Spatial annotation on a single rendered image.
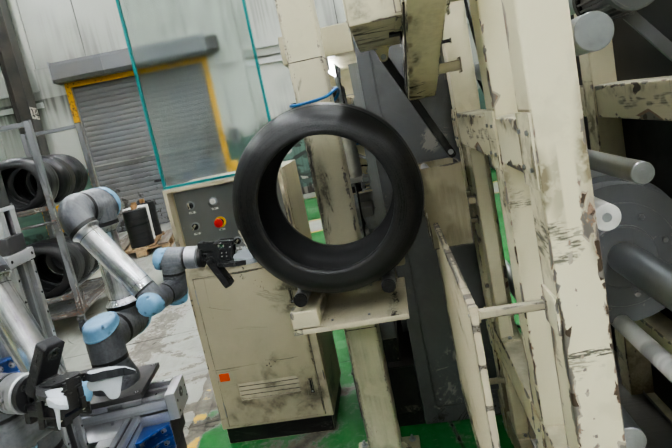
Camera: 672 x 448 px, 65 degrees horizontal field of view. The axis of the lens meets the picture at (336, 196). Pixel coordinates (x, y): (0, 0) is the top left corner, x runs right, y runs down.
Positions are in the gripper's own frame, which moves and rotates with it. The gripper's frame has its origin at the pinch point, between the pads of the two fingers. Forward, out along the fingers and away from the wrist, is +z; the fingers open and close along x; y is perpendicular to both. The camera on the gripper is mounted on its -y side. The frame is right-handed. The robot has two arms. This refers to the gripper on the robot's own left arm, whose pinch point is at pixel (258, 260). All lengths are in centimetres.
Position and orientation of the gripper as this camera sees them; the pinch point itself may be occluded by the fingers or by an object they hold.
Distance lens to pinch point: 177.8
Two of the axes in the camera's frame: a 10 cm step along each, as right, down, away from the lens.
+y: -0.7, -9.8, -1.6
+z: 9.9, -0.6, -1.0
